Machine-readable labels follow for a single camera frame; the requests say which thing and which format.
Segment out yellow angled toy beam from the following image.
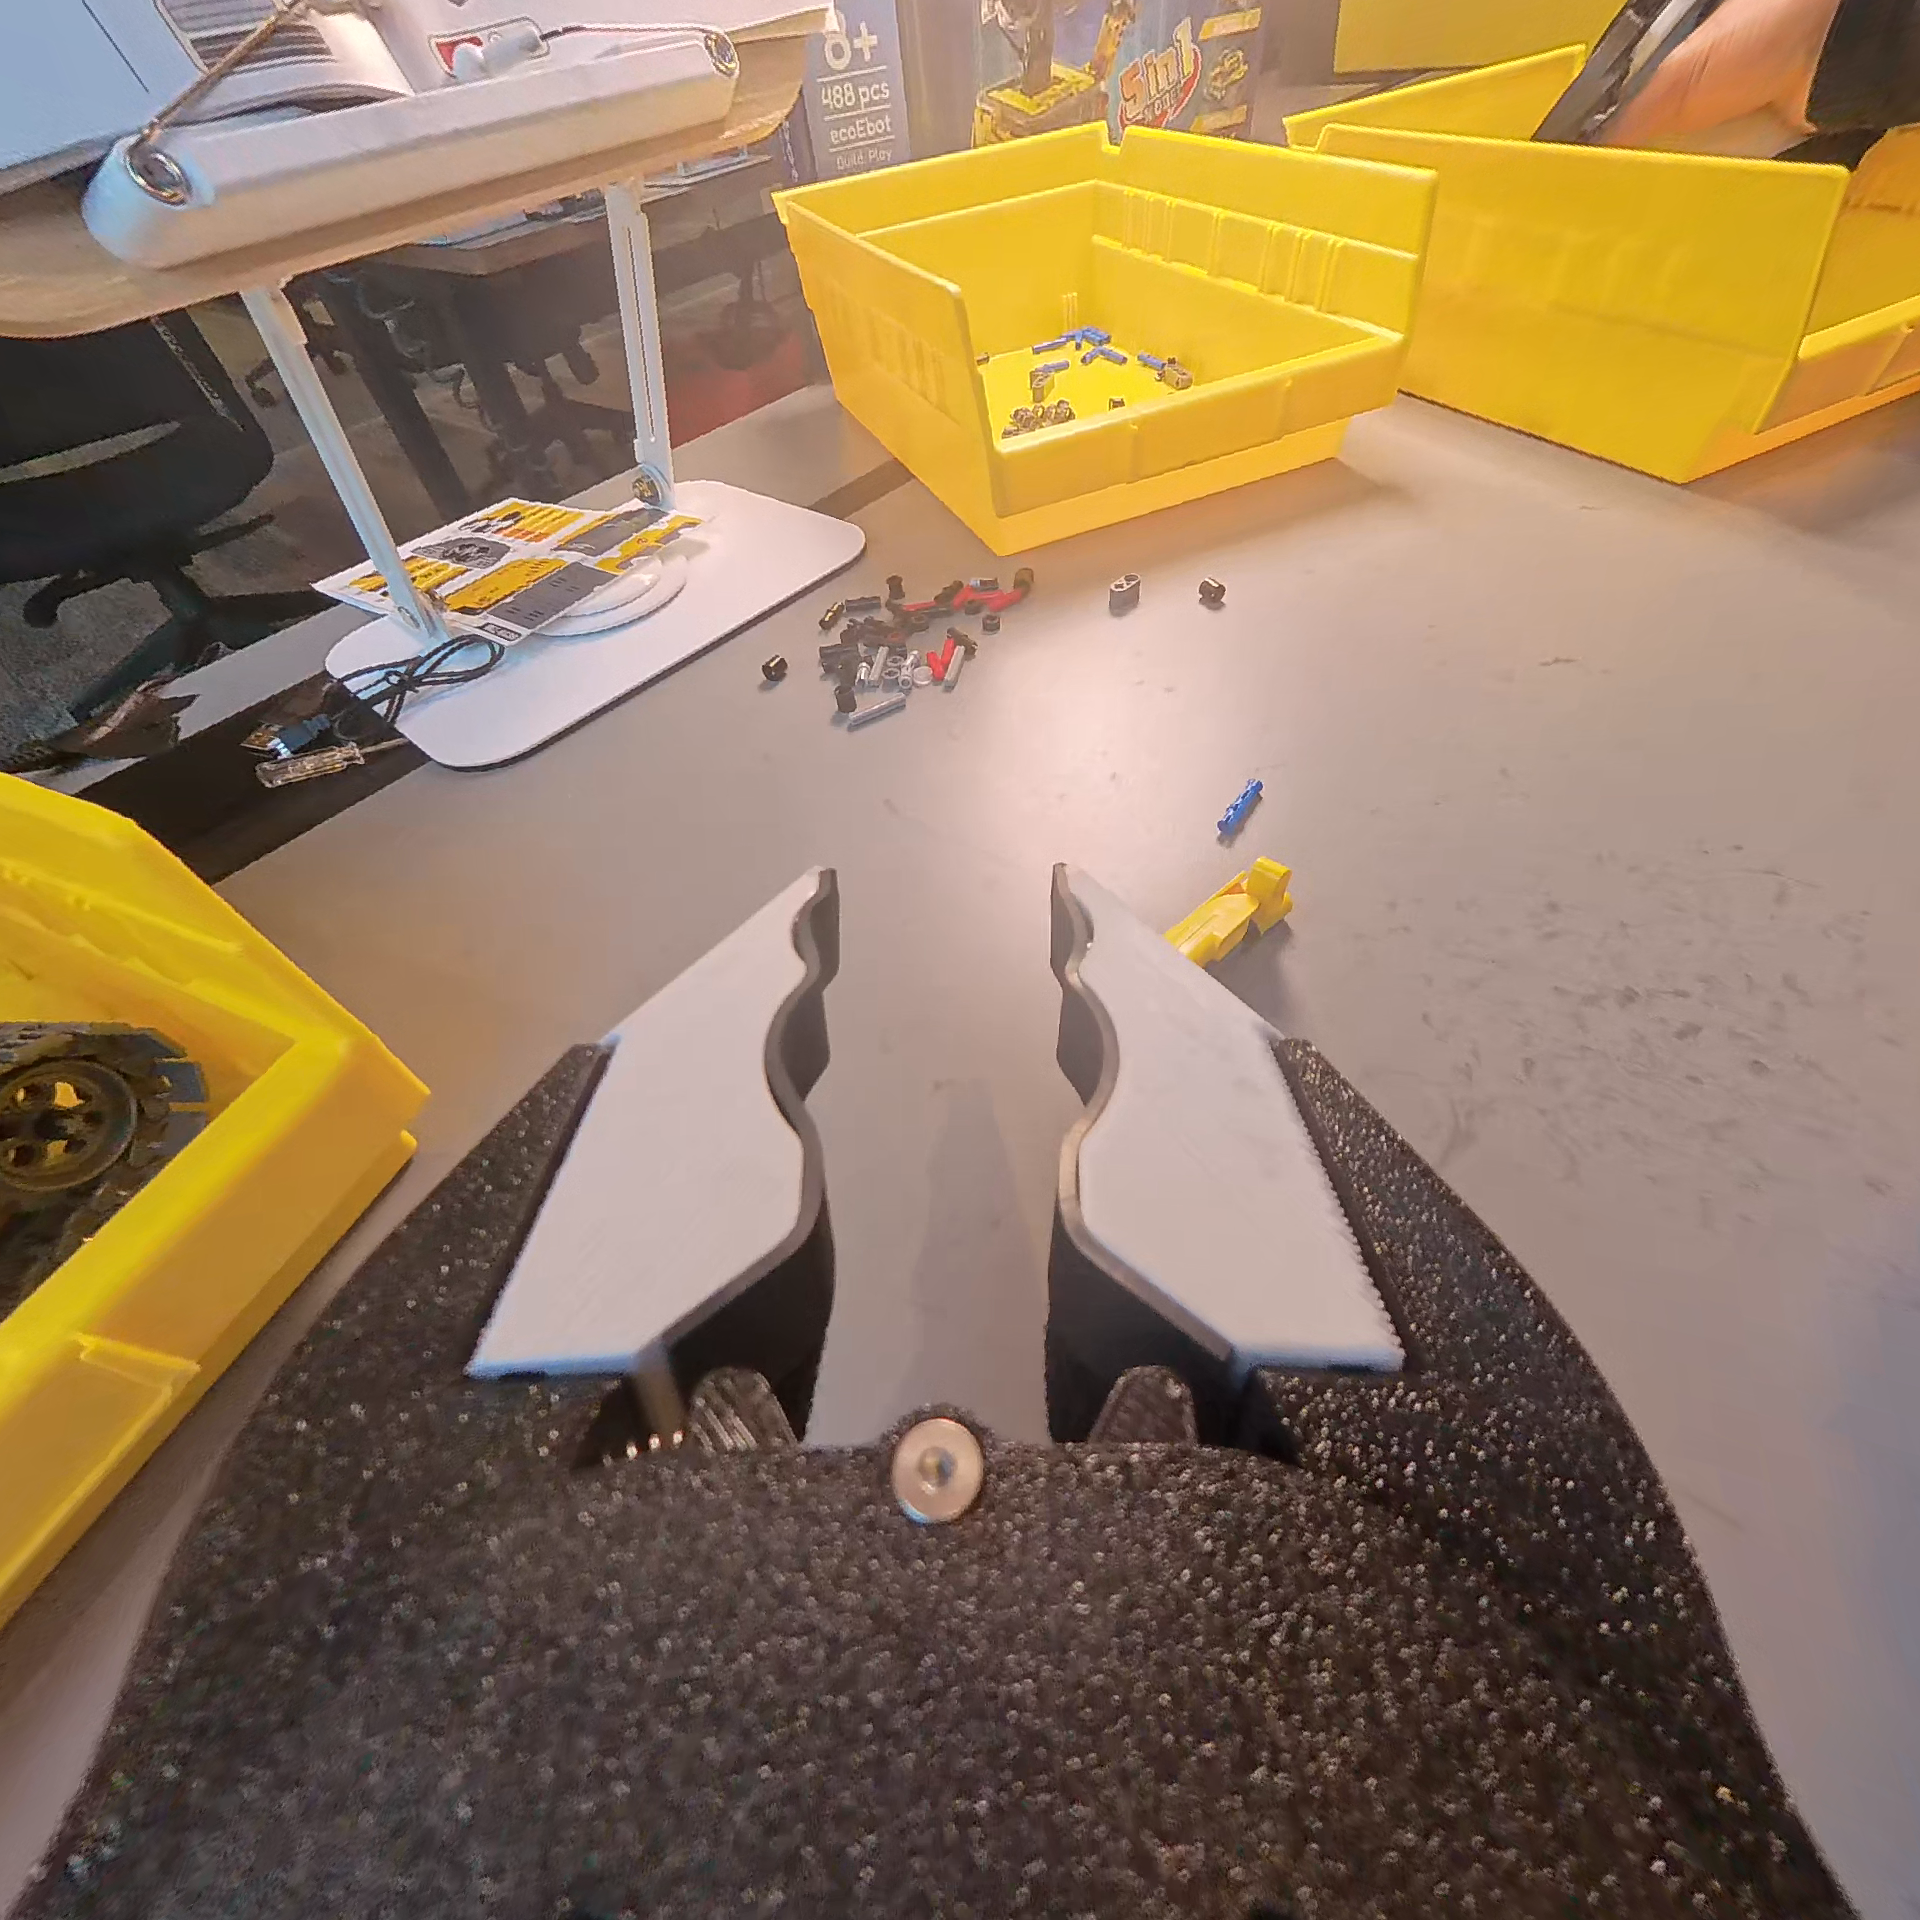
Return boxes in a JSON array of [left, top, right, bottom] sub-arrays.
[[1165, 859, 1299, 967]]

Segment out yellow tracked toy vehicle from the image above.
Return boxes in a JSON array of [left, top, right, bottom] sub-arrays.
[[0, 1017, 217, 1327]]

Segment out printed sticker sheet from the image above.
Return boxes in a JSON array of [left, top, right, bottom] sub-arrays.
[[308, 501, 711, 641]]

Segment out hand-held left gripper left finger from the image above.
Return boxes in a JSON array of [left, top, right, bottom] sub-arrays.
[[466, 865, 844, 1379]]

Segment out yellow bin with parts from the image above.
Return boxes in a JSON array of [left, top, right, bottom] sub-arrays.
[[772, 120, 1438, 564]]

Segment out pile of small toy parts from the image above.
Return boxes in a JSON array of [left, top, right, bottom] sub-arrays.
[[815, 566, 1039, 733]]

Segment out white book stand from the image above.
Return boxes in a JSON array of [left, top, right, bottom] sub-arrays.
[[0, 0, 840, 637]]

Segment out person's right hand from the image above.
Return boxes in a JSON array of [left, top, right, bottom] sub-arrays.
[[1629, 0, 1841, 145]]

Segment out yellow bin with toy vehicle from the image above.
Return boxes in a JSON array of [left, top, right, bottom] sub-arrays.
[[0, 772, 431, 1630]]

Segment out empty yellow storage bin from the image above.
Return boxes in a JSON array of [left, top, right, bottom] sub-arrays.
[[1283, 44, 1920, 488]]

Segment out toy kit cardboard box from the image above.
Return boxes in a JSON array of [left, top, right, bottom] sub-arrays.
[[806, 0, 1294, 171]]

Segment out blue black bricks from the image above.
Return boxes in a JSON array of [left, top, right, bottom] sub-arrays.
[[980, 318, 1195, 440]]

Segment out open instruction booklet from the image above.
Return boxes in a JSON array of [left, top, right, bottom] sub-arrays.
[[0, 0, 420, 167]]

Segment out white rounded board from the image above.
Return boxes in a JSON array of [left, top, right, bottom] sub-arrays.
[[322, 479, 870, 772]]

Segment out black office chair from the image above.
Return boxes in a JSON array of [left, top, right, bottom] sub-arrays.
[[0, 321, 284, 711]]

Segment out red crate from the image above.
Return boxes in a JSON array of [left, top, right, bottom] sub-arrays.
[[662, 299, 819, 451]]

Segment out person's right forearm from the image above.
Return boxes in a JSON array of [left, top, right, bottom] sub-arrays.
[[1801, 0, 1920, 140]]

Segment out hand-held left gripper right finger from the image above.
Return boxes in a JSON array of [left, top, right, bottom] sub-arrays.
[[1048, 860, 1413, 1378]]

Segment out black cable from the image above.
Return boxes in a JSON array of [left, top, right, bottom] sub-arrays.
[[247, 633, 510, 761]]

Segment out grey desk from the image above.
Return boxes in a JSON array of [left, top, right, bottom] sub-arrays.
[[0, 384, 1920, 1920]]

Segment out far yellow bin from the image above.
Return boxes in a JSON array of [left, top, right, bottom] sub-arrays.
[[1334, 0, 1638, 76]]

